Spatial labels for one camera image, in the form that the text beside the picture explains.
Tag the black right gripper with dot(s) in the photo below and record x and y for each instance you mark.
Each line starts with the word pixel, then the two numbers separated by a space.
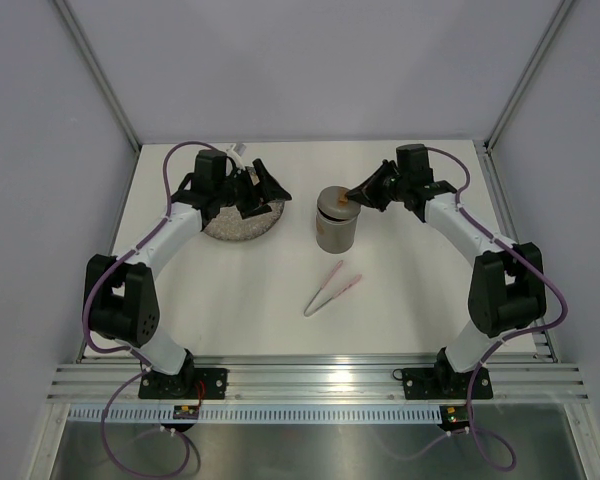
pixel 368 192

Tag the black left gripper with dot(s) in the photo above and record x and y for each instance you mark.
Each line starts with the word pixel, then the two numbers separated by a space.
pixel 266 190

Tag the grey lid with orange strap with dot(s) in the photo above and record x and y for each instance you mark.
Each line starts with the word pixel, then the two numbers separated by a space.
pixel 333 204

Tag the grey cylindrical lunch box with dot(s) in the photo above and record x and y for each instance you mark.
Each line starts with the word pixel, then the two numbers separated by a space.
pixel 333 235

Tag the pink handled metal tongs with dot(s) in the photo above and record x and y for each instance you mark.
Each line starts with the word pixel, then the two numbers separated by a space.
pixel 329 290

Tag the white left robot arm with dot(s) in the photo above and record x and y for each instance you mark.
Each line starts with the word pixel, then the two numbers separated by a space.
pixel 120 298

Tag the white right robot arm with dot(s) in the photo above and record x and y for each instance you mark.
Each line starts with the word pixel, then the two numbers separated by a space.
pixel 506 293

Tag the grey speckled plate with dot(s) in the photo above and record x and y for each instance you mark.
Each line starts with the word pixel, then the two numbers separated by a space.
pixel 229 225

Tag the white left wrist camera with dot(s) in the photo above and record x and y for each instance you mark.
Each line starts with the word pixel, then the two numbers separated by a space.
pixel 235 152

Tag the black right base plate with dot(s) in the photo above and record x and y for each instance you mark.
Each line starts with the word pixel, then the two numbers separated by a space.
pixel 427 383

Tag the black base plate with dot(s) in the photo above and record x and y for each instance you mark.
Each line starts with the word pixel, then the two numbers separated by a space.
pixel 210 383
pixel 427 383

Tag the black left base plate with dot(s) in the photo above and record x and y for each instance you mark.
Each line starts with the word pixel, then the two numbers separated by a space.
pixel 210 383

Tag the aluminium front rail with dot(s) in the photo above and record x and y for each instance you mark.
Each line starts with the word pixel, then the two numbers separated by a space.
pixel 356 379

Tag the right aluminium frame post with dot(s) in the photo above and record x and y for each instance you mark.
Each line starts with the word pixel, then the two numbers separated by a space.
pixel 556 23

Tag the aluminium frame post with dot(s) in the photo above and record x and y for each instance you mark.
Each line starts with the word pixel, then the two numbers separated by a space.
pixel 78 37
pixel 556 23

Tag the left aluminium frame post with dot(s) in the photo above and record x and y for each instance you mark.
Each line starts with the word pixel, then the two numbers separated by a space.
pixel 78 37

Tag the white perforated cable duct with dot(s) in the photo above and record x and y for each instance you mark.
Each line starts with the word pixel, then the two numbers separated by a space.
pixel 259 414

